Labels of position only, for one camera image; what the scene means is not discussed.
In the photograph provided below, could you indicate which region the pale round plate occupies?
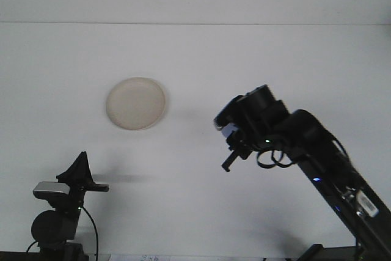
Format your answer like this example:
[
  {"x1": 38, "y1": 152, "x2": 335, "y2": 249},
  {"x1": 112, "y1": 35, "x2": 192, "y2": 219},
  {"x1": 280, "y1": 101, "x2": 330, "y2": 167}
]
[{"x1": 105, "y1": 76, "x2": 167, "y2": 131}]

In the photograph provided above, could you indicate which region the dark base platform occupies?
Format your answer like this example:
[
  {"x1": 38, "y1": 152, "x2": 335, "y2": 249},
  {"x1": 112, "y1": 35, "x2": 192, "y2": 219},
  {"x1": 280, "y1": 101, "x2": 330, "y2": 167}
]
[{"x1": 0, "y1": 251, "x2": 40, "y2": 261}]

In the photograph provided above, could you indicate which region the white printed paper sheet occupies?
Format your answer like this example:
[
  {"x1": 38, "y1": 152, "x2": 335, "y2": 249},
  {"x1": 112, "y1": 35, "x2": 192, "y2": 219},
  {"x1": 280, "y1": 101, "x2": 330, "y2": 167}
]
[{"x1": 106, "y1": 254, "x2": 167, "y2": 261}]

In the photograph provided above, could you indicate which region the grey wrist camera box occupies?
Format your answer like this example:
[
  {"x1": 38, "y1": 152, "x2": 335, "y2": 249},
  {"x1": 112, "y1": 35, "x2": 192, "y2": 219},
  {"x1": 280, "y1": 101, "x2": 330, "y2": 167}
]
[
  {"x1": 213, "y1": 94, "x2": 245, "y2": 139},
  {"x1": 32, "y1": 182, "x2": 70, "y2": 200}
]

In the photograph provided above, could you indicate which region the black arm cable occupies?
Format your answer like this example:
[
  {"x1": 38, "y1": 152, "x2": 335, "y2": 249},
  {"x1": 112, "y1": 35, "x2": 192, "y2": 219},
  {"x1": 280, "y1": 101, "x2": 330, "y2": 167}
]
[
  {"x1": 255, "y1": 132, "x2": 360, "y2": 190},
  {"x1": 78, "y1": 205, "x2": 100, "y2": 257}
]

